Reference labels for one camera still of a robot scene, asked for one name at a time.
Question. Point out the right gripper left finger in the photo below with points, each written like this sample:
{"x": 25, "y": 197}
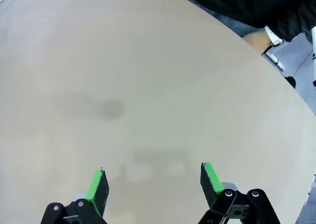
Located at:
{"x": 98, "y": 192}

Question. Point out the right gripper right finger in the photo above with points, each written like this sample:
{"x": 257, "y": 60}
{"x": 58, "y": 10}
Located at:
{"x": 209, "y": 184}

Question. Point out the person's left forearm black sleeve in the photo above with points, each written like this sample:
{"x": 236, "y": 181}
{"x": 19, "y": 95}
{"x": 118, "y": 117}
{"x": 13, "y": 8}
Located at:
{"x": 296, "y": 23}

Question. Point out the person's left hand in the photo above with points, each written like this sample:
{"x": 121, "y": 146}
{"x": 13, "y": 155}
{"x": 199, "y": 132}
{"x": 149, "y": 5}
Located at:
{"x": 258, "y": 41}

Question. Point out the black rounded item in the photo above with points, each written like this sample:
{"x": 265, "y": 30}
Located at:
{"x": 290, "y": 81}

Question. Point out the white wristwatch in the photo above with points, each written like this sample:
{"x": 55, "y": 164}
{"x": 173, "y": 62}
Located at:
{"x": 271, "y": 34}

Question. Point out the person's black jacket torso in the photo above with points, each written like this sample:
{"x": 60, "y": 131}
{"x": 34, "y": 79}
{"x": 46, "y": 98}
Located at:
{"x": 234, "y": 1}

